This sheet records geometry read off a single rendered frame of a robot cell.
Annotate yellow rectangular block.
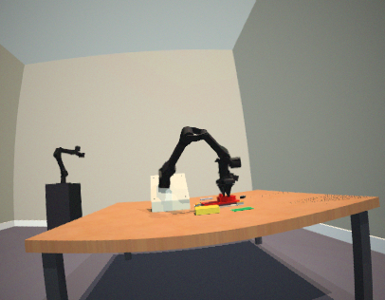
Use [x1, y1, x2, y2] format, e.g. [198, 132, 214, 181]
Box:
[194, 205, 220, 216]

